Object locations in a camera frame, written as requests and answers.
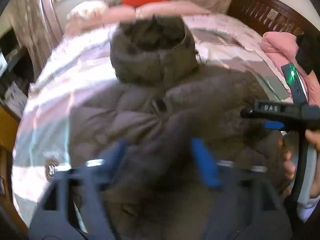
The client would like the right hand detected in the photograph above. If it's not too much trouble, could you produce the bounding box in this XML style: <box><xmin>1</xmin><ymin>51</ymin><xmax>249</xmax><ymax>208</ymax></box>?
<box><xmin>278</xmin><ymin>129</ymin><xmax>320</xmax><ymax>198</ymax></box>

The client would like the olive brown puffer jacket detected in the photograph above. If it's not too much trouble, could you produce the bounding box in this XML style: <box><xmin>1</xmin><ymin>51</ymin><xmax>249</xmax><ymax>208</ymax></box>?
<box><xmin>69</xmin><ymin>15</ymin><xmax>286</xmax><ymax>239</ymax></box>

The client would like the pink striped bed sheet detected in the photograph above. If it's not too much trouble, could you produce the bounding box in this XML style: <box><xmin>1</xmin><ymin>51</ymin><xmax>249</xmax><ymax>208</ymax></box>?
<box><xmin>11</xmin><ymin>14</ymin><xmax>292</xmax><ymax>225</ymax></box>

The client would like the pink pillow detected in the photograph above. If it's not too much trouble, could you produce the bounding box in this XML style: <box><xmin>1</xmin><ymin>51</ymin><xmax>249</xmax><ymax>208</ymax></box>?
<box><xmin>103</xmin><ymin>1</ymin><xmax>211</xmax><ymax>24</ymax></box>

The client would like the white floral pillow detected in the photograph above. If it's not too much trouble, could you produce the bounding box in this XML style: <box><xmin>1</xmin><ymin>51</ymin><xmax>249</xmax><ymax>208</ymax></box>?
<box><xmin>65</xmin><ymin>1</ymin><xmax>109</xmax><ymax>31</ymax></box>

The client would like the dark side cabinet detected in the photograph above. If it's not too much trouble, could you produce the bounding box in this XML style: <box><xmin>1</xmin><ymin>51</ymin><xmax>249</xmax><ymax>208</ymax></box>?
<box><xmin>1</xmin><ymin>28</ymin><xmax>34</xmax><ymax>119</ymax></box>

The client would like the dark wooden headboard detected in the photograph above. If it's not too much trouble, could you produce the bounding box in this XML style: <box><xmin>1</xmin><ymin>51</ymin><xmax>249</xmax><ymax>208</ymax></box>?
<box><xmin>227</xmin><ymin>0</ymin><xmax>319</xmax><ymax>36</ymax></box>

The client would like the pink folded blanket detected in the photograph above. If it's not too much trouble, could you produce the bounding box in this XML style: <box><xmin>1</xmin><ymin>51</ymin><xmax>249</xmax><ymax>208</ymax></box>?
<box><xmin>260</xmin><ymin>31</ymin><xmax>319</xmax><ymax>106</ymax></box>

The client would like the beige floral curtain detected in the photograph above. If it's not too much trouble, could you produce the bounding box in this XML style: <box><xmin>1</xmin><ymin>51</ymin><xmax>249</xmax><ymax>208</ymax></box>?
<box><xmin>7</xmin><ymin>0</ymin><xmax>63</xmax><ymax>77</ymax></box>

